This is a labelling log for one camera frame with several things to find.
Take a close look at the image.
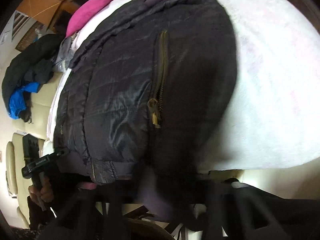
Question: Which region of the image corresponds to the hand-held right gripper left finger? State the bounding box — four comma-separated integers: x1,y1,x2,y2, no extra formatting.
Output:
42,183,125,240

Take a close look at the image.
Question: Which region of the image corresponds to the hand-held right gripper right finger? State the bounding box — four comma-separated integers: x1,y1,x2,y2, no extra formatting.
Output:
202,181,285,240

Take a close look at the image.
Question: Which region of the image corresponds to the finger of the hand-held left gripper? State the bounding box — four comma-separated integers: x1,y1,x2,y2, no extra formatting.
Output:
50,148,71,162

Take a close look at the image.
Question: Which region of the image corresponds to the dark quilted jacket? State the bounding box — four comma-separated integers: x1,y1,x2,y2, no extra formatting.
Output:
51,0,238,220

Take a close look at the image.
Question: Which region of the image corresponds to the person's left hand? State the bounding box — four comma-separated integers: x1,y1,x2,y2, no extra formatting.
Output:
28,176,55,207

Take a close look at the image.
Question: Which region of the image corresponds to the blue jacket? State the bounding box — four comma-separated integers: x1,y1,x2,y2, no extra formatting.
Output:
7,82,43,119

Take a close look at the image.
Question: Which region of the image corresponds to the cream leather sofa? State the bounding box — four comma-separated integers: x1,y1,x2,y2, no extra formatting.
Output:
5,72,65,230

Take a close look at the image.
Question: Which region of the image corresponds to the black puffer coat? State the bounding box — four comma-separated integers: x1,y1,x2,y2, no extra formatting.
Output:
1,33,65,110

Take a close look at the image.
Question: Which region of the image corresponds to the grey garment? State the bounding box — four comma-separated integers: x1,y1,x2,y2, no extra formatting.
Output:
54,37,75,73

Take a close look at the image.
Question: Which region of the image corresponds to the wooden door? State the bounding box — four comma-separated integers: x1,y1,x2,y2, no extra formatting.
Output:
15,21,44,52

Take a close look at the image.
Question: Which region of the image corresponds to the white bed blanket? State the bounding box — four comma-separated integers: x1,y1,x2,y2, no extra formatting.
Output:
46,0,320,173

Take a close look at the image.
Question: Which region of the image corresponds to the pink pillow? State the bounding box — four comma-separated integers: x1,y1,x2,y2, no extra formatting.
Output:
65,0,130,38

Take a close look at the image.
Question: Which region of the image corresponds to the wooden pillar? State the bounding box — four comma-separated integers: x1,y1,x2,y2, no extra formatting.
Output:
16,0,85,33

